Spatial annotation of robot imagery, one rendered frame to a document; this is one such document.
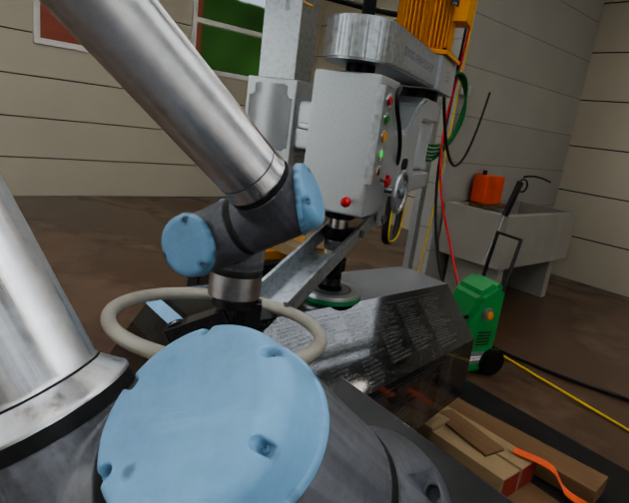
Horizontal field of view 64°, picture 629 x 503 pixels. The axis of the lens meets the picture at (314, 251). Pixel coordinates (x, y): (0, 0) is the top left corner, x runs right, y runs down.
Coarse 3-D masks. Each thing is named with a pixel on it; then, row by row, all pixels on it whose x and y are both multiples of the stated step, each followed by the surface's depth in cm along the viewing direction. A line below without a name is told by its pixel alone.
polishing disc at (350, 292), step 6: (342, 282) 179; (318, 288) 170; (342, 288) 173; (348, 288) 174; (354, 288) 174; (312, 294) 164; (318, 294) 164; (324, 294) 164; (330, 294) 165; (336, 294) 166; (342, 294) 167; (348, 294) 167; (354, 294) 168; (330, 300) 162; (336, 300) 163; (342, 300) 163; (348, 300) 165
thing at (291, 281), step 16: (368, 224) 177; (320, 240) 169; (352, 240) 165; (288, 256) 150; (304, 256) 160; (320, 256) 160; (336, 256) 155; (272, 272) 142; (288, 272) 151; (304, 272) 151; (320, 272) 146; (272, 288) 143; (288, 288) 143; (304, 288) 137; (288, 304) 130
